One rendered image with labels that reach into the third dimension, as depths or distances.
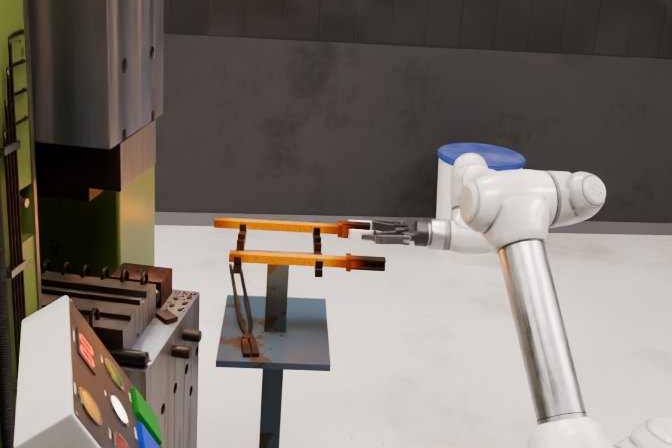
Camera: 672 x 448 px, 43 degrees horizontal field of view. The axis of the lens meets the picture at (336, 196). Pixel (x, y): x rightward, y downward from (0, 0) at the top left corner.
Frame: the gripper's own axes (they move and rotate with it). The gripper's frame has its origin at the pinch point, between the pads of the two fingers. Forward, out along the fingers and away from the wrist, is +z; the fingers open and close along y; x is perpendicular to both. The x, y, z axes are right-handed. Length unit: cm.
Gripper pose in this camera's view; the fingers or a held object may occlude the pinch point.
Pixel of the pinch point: (358, 230)
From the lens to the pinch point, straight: 246.4
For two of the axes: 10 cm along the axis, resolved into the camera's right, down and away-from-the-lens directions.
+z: -10.0, -0.6, -0.5
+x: 0.7, -9.5, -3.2
